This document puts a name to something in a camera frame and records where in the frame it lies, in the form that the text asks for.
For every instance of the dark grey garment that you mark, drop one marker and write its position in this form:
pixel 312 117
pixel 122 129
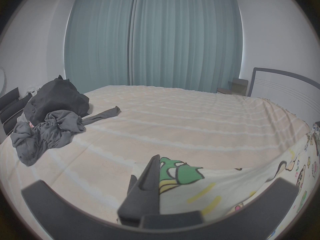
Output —
pixel 50 131

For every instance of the black garment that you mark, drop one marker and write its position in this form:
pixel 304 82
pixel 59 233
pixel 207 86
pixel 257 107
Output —
pixel 57 99

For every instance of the white printed pyjama top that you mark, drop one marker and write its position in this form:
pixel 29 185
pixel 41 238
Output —
pixel 225 184

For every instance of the bed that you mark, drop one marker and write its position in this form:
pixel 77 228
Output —
pixel 175 114

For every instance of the blue-green curtain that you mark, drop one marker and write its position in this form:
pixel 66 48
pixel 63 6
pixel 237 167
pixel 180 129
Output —
pixel 100 34
pixel 187 34

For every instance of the grey white bedside table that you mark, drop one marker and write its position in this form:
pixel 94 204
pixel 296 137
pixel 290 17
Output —
pixel 235 87

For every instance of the light grey garment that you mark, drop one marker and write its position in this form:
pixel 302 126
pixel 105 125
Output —
pixel 22 118

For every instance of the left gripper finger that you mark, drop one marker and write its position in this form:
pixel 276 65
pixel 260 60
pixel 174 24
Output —
pixel 142 204

